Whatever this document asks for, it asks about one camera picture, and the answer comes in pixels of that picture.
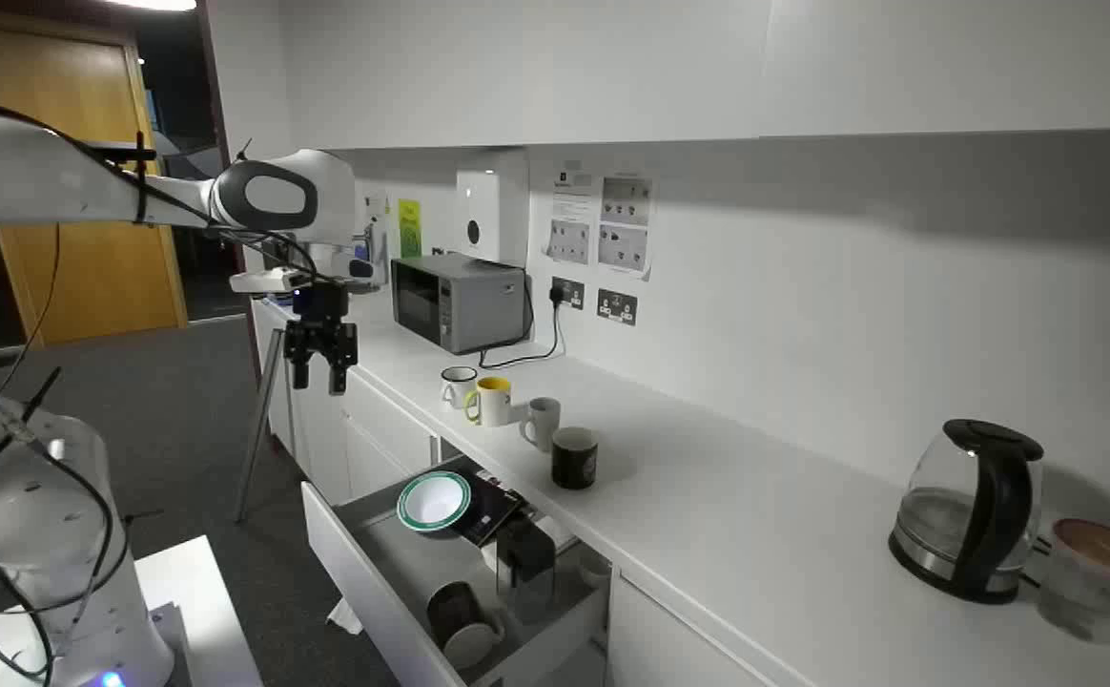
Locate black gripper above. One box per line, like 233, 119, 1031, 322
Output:
285, 283, 357, 396

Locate plain white mug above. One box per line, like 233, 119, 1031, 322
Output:
520, 396, 560, 454

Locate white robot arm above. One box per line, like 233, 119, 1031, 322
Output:
0, 108, 357, 687

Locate white enamel mug blue rim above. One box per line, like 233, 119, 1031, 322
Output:
439, 368, 477, 414

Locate silver microwave oven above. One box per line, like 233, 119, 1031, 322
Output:
392, 256, 532, 356

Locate yellow inside white mug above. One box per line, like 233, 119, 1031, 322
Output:
465, 373, 516, 428

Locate black mug white inside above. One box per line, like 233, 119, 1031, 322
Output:
554, 428, 599, 487

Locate dark mug in drawer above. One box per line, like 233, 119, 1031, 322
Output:
429, 580, 502, 667

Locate white bowl green rim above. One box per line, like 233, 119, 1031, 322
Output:
396, 468, 472, 536

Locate open white drawer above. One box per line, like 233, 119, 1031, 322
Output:
301, 482, 607, 687

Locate black tray in drawer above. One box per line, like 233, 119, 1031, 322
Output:
455, 468, 521, 545

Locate white paper towel dispenser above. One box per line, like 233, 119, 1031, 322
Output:
451, 154, 532, 262

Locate wooden door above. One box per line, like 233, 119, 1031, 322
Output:
0, 12, 187, 344

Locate black cube in drawer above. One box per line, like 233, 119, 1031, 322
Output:
497, 523, 558, 588

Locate white instruction poster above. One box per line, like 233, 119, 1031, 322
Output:
544, 160, 594, 262

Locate white upper cabinets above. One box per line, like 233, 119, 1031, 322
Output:
201, 0, 1110, 154

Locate small picture notice sheet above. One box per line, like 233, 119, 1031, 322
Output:
599, 176, 654, 271

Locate glass electric kettle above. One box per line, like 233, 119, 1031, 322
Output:
889, 421, 1045, 605

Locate plastic container brown lid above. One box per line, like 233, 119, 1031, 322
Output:
1038, 519, 1110, 643

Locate black microwave power cable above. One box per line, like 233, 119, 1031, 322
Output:
472, 288, 580, 373

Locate wall power socket left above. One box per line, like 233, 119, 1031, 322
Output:
549, 276, 589, 308

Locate wall power socket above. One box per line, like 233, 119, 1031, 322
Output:
594, 292, 637, 323
549, 276, 589, 308

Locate wall power socket right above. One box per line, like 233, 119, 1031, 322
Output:
594, 292, 637, 323

